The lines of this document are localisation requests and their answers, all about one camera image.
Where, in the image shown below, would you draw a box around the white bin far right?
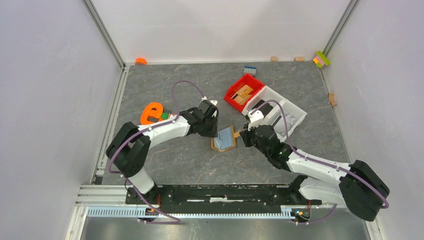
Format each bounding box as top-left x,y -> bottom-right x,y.
262,99 -> 307,142

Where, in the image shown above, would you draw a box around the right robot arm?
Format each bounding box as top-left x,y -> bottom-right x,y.
239,125 -> 390,222

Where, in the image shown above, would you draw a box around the colourful block stack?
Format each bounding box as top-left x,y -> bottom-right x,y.
313,51 -> 331,69

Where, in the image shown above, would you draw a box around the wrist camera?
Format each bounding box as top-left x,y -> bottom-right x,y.
201,96 -> 218,106
247,110 -> 264,131

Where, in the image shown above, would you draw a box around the white bin near red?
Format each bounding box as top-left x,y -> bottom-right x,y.
241,86 -> 287,125

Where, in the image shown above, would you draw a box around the cards in white bin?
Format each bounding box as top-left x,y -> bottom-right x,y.
275,113 -> 297,136

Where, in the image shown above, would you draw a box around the black wallet in bin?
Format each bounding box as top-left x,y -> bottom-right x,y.
252,99 -> 274,117

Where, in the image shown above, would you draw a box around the green lego brick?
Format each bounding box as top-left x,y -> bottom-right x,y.
160,112 -> 170,120

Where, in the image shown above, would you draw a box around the blue lego brick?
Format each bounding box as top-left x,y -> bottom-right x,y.
243,66 -> 257,76

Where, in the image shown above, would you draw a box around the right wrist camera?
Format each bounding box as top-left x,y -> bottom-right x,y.
247,110 -> 264,131

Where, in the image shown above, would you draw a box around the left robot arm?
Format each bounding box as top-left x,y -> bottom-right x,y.
105,99 -> 219,204

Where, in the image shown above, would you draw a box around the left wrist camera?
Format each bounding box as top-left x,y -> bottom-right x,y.
201,96 -> 218,106

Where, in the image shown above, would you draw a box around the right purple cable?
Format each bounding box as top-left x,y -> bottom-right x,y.
250,99 -> 389,226

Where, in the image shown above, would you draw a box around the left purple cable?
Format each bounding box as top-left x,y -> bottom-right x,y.
107,80 -> 207,225

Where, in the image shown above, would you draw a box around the purple cable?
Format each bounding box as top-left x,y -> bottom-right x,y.
107,80 -> 207,225
250,99 -> 389,226

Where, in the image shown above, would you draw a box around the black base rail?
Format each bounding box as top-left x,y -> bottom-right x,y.
144,184 -> 322,214

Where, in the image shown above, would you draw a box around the wooden block on rail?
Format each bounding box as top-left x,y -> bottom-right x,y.
328,92 -> 338,108

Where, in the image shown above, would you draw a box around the red plastic bin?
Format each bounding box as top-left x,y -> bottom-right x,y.
224,73 -> 265,113

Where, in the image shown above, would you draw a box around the orange card holder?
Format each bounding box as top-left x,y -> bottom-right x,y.
211,125 -> 240,152

